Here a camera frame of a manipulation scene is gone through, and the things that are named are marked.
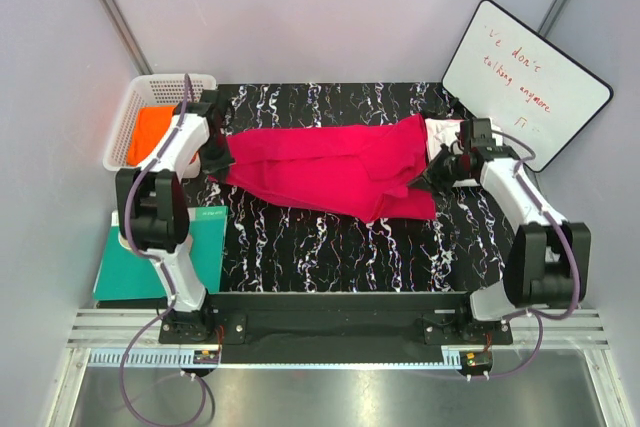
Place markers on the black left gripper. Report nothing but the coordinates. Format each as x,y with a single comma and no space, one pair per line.
213,167

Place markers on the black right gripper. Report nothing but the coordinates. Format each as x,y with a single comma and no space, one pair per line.
430,179

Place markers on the crimson red t shirt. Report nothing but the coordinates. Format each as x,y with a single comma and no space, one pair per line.
358,170

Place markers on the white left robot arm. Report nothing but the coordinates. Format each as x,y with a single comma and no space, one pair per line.
152,209

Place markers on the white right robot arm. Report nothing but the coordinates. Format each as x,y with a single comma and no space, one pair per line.
547,267

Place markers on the folded white t shirt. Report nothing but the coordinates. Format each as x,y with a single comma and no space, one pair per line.
441,132

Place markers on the orange t shirt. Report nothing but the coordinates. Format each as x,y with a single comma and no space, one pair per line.
151,125

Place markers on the black marbled table mat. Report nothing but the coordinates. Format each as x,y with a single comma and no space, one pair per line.
272,249

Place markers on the white plastic basket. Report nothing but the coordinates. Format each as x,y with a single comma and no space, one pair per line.
143,91

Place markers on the green paper folder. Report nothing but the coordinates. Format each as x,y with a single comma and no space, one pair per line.
124,276

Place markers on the white whiteboard black frame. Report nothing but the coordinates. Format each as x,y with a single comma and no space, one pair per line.
504,70

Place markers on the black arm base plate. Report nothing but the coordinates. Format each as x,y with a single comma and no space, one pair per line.
424,302

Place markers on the aluminium frame rail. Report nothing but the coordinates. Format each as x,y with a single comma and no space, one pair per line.
583,330

